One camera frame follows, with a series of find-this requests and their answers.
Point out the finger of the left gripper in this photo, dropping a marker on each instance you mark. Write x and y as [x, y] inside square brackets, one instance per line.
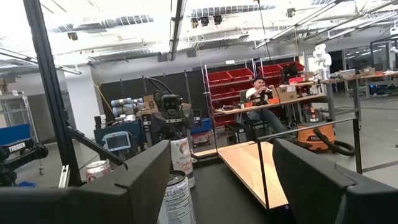
[196, 117]
[146, 127]

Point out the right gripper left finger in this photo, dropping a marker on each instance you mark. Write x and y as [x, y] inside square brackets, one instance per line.
[93, 205]

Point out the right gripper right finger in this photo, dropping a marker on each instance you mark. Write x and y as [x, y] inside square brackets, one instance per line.
[326, 199]

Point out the white Celsius Tropical Vibe can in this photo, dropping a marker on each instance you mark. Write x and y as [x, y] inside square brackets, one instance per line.
[183, 158]

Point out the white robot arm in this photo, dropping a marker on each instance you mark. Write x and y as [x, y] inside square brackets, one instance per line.
[321, 59]

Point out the wooden shelf board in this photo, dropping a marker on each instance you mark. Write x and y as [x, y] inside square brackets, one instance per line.
[248, 168]

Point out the blue plastic crate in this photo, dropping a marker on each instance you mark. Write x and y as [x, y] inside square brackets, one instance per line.
[202, 126]

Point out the cardboard box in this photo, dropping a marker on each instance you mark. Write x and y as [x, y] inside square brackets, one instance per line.
[150, 103]
[286, 92]

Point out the light blue screen device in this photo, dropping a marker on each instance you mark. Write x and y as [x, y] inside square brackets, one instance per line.
[116, 141]

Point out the silver Diet Coke can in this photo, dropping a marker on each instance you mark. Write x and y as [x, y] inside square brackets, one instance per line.
[98, 170]

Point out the metal rack with red bins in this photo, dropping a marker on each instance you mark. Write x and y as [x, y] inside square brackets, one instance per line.
[230, 93]

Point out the black computer tower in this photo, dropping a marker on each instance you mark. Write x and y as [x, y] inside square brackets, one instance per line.
[237, 133]

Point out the red plastic storage bin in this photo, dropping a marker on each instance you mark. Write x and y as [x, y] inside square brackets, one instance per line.
[292, 66]
[219, 77]
[270, 70]
[241, 74]

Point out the orange shop vacuum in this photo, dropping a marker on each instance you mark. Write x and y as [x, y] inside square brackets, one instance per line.
[315, 137]

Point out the person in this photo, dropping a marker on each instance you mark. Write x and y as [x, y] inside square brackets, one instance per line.
[258, 95]

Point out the blue flat plastic piece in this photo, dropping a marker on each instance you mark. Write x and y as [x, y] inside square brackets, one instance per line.
[26, 184]

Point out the long ceiling light fixture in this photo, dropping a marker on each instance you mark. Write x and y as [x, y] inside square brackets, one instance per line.
[176, 28]

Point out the black ceiling spotlight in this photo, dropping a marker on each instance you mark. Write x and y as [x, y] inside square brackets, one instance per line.
[194, 22]
[72, 36]
[291, 12]
[204, 21]
[217, 19]

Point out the wooden workbench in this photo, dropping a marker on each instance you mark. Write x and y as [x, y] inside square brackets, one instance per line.
[357, 77]
[295, 100]

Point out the blue plastic bin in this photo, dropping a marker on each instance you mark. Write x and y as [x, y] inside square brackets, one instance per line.
[14, 133]

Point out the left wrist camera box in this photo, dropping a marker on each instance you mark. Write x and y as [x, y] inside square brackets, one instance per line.
[170, 102]

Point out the black partition wall panel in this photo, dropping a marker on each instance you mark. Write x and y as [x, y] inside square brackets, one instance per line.
[130, 90]

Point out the silver aluminium bracket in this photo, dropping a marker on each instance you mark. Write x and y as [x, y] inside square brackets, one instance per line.
[64, 176]

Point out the black diagonal frame strut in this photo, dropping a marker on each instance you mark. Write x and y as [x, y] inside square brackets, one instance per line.
[96, 146]

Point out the black frame upright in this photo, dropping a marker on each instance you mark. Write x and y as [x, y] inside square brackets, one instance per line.
[49, 93]

